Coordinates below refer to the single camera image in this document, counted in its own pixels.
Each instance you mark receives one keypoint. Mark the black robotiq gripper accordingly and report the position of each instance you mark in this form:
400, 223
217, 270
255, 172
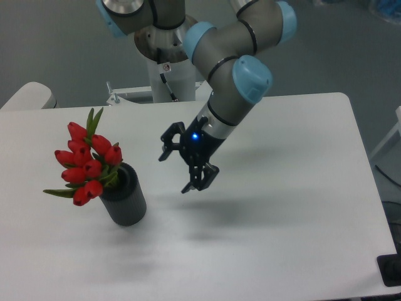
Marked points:
196, 148

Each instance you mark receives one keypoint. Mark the red tulip bouquet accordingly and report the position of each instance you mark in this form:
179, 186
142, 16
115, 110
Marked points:
91, 162

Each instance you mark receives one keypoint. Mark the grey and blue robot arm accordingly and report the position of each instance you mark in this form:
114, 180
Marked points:
225, 57

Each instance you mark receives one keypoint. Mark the dark grey ribbed vase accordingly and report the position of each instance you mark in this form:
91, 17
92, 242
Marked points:
125, 204

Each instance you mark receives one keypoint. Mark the white chair armrest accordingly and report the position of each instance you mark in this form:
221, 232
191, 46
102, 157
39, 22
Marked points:
31, 96

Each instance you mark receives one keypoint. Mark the white furniture at right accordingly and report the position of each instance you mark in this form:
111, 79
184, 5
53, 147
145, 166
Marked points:
388, 142

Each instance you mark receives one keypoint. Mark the black device at table edge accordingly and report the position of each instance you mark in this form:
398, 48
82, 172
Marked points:
389, 266

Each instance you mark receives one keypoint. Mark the blue plastic bag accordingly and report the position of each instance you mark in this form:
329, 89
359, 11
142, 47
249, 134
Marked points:
388, 10

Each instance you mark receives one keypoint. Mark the white pedestal base frame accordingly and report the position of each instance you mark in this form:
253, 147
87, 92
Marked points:
143, 95

